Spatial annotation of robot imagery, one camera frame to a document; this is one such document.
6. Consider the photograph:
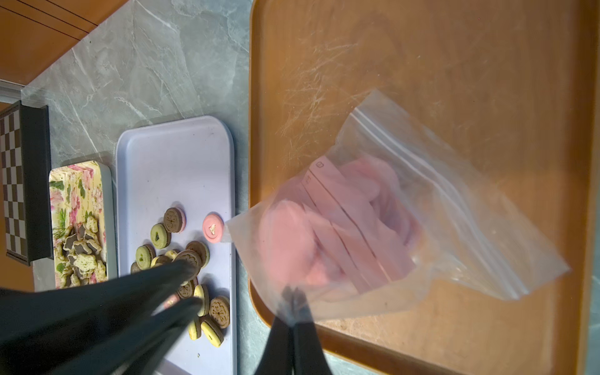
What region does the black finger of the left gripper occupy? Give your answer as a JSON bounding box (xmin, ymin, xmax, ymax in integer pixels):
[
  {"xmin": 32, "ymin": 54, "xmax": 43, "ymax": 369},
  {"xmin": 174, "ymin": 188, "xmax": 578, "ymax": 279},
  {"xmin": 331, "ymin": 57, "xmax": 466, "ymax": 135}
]
[{"xmin": 1, "ymin": 263, "xmax": 199, "ymax": 374}]

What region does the pile of poured cookies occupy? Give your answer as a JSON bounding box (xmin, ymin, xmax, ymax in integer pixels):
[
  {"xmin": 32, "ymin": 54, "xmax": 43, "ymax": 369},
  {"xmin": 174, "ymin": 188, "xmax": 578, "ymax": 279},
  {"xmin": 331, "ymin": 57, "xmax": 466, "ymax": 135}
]
[{"xmin": 53, "ymin": 216, "xmax": 109, "ymax": 289}]

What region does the pile of mixed round cookies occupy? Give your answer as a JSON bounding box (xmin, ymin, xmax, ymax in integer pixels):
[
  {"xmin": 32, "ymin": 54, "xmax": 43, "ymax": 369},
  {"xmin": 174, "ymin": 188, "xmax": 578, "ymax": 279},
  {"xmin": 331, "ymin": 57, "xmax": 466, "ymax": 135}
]
[{"xmin": 130, "ymin": 207, "xmax": 232, "ymax": 348}]

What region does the floral pattern tray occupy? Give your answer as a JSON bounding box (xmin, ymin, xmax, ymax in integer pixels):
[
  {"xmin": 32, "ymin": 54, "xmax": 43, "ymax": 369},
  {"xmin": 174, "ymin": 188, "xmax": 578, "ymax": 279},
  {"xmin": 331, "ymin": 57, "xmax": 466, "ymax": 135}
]
[{"xmin": 48, "ymin": 161, "xmax": 118, "ymax": 280}]

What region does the lavender plastic tray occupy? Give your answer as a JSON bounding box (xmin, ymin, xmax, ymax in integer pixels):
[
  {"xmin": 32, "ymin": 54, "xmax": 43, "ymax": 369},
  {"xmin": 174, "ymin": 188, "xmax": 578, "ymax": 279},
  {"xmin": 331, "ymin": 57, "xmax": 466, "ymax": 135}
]
[{"xmin": 116, "ymin": 117, "xmax": 238, "ymax": 374}]

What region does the black white chessboard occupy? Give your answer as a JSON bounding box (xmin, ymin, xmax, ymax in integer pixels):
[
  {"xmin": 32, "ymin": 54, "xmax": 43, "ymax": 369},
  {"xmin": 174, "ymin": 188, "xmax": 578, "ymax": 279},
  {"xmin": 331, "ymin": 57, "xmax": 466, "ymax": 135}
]
[{"xmin": 1, "ymin": 101, "xmax": 53, "ymax": 266}]

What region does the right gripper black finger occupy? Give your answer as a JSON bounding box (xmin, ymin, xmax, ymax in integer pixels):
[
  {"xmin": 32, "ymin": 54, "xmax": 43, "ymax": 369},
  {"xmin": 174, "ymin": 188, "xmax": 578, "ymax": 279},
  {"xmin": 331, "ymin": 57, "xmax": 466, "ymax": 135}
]
[{"xmin": 255, "ymin": 287, "xmax": 331, "ymax": 374}]

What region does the ziploc bag of pink cookies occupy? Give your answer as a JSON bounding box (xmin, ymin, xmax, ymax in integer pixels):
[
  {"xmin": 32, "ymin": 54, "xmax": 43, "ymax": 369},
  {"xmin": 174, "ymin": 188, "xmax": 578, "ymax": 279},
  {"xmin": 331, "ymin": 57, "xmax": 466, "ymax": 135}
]
[{"xmin": 225, "ymin": 91, "xmax": 569, "ymax": 325}]

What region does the brown plastic tray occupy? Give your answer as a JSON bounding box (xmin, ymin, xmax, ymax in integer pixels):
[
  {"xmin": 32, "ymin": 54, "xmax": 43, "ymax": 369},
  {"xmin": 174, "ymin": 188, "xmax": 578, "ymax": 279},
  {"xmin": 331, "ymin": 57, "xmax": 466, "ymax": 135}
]
[{"xmin": 249, "ymin": 1, "xmax": 599, "ymax": 374}]

